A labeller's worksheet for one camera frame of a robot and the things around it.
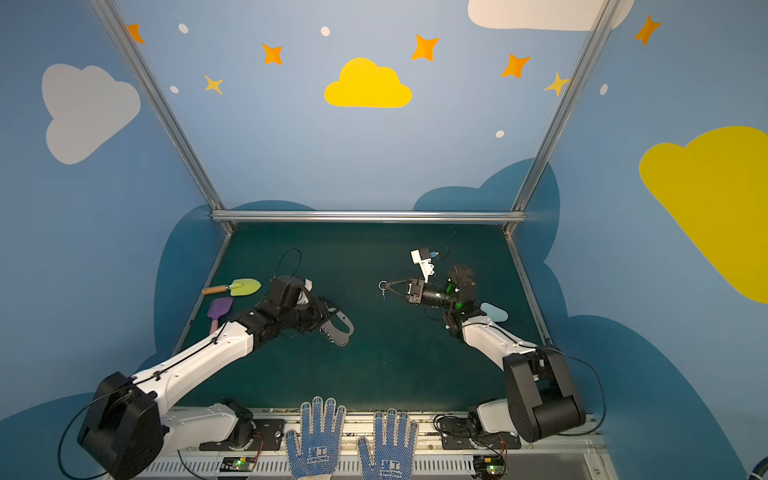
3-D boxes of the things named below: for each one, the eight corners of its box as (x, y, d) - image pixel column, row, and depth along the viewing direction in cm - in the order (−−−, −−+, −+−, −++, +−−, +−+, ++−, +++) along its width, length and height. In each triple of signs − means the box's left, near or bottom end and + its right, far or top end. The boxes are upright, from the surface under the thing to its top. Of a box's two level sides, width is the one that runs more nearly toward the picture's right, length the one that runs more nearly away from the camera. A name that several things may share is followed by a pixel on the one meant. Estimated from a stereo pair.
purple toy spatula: (201, 333, 93) (198, 330, 92) (216, 300, 101) (213, 297, 99) (220, 333, 93) (217, 330, 92) (233, 300, 101) (231, 297, 99)
